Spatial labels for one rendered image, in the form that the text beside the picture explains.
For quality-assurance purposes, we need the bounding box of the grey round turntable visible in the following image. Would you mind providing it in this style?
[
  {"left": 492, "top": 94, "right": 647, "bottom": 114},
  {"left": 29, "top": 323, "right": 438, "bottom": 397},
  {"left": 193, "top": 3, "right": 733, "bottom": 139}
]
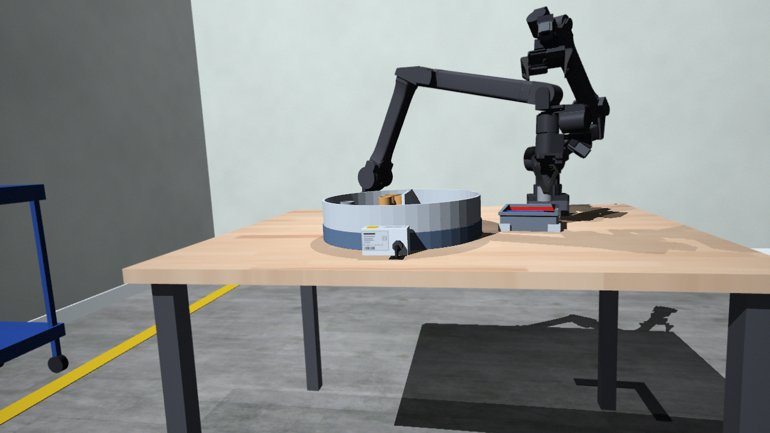
[{"left": 322, "top": 189, "right": 482, "bottom": 260}]

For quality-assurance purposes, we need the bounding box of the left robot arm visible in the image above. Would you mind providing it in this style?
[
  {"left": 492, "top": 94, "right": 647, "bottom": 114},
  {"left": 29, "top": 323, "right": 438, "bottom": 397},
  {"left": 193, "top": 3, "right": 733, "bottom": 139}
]
[{"left": 523, "top": 7, "right": 610, "bottom": 201}]

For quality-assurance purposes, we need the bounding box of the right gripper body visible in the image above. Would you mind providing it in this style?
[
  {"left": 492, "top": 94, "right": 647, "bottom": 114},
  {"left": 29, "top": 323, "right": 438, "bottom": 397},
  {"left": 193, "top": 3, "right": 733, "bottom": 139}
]
[{"left": 531, "top": 132, "right": 564, "bottom": 166}]

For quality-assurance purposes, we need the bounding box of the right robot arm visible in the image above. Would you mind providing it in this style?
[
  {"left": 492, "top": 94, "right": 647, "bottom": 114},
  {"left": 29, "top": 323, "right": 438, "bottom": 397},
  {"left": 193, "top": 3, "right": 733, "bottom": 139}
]
[{"left": 358, "top": 66, "right": 593, "bottom": 192}]

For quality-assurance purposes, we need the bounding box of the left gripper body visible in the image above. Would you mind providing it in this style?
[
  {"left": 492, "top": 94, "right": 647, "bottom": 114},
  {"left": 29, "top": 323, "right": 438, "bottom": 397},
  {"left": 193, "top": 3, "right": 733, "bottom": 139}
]
[{"left": 528, "top": 46, "right": 573, "bottom": 76}]

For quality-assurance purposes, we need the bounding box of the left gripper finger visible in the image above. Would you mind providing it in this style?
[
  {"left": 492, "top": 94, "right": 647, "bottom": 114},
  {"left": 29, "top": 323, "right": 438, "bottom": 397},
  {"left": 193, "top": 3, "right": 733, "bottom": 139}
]
[
  {"left": 564, "top": 49, "right": 573, "bottom": 78},
  {"left": 520, "top": 57, "right": 529, "bottom": 81}
]

